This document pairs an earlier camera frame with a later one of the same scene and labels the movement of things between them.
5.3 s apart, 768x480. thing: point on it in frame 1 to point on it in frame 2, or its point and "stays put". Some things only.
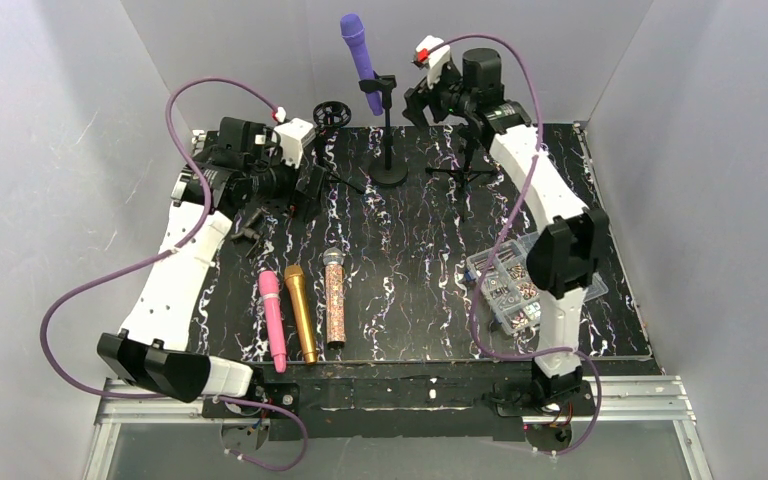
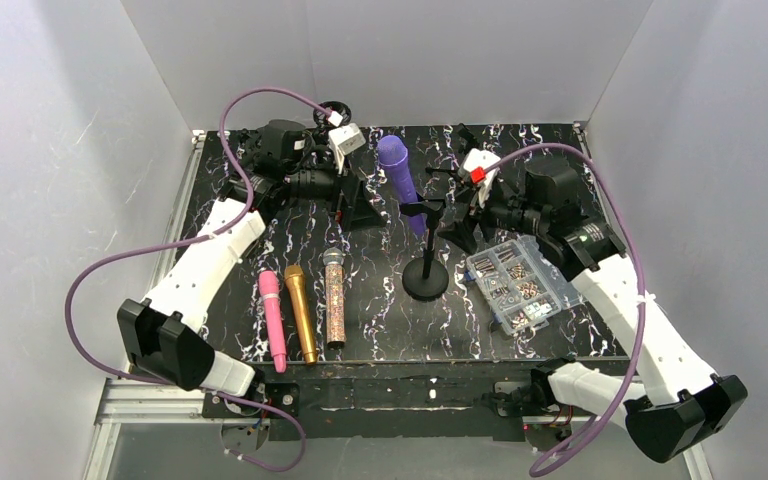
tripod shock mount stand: (330, 114) stays put
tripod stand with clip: (463, 176) to (468, 140)
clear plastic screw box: (509, 288) stays put
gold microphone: (294, 275) stays put
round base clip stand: (389, 173) to (425, 279)
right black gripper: (420, 102) to (470, 214)
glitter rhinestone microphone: (333, 259) stays put
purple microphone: (353, 31) to (392, 152)
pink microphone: (275, 320) stays put
